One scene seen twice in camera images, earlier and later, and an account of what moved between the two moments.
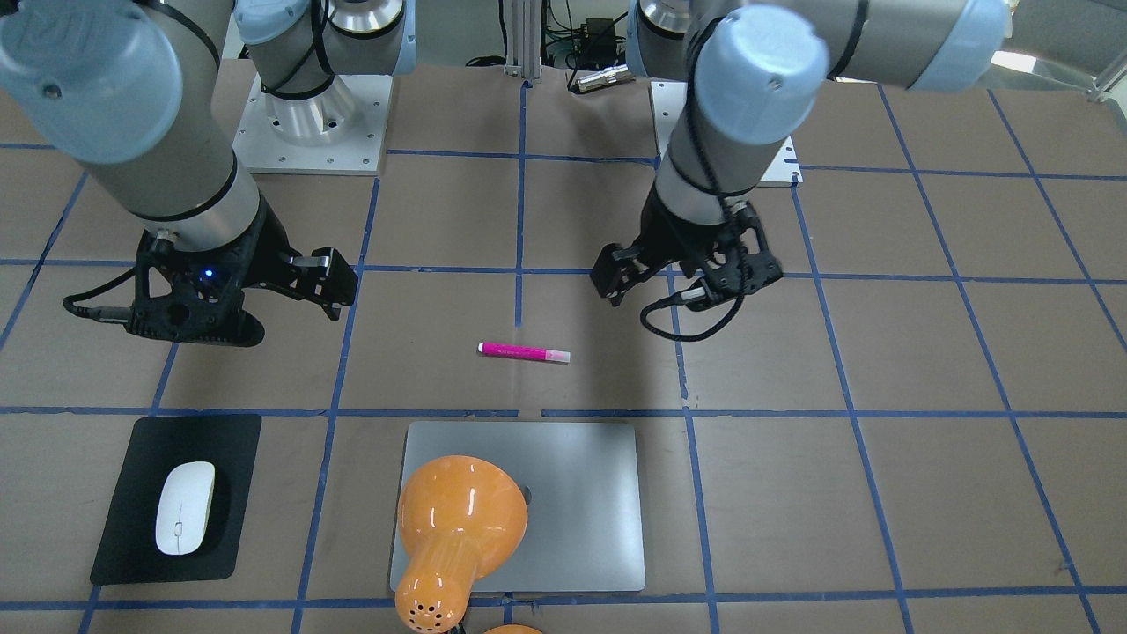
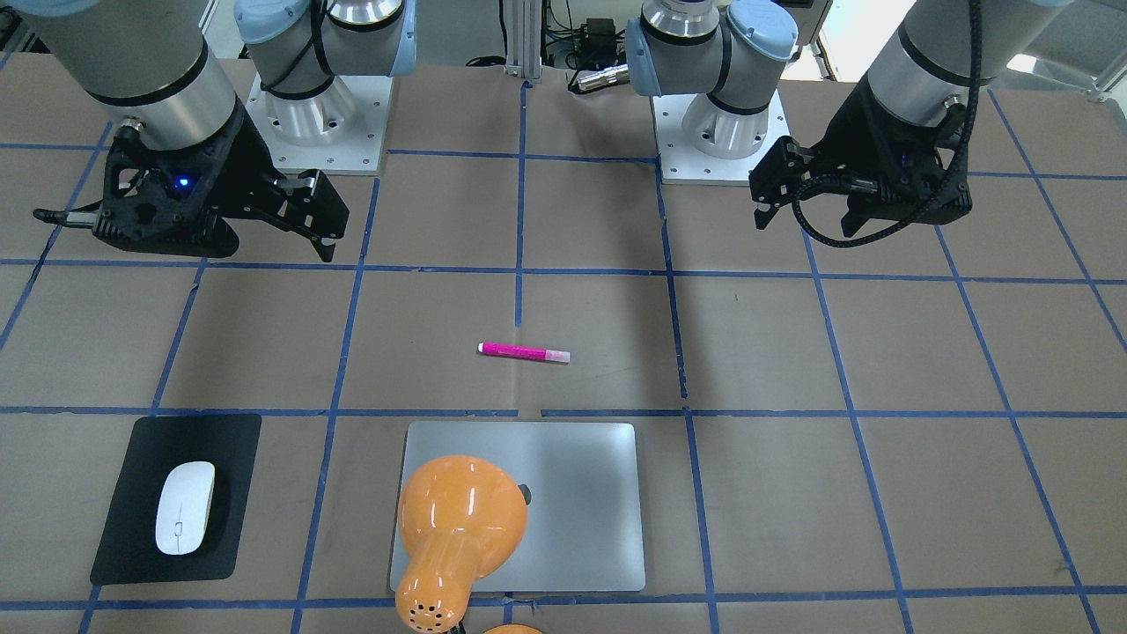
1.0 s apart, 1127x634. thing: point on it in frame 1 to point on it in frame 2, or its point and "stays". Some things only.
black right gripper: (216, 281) to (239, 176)
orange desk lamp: (460, 519) stays
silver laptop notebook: (583, 483) stays
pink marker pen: (492, 349) stays
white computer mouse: (183, 506) stays
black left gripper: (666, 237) to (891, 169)
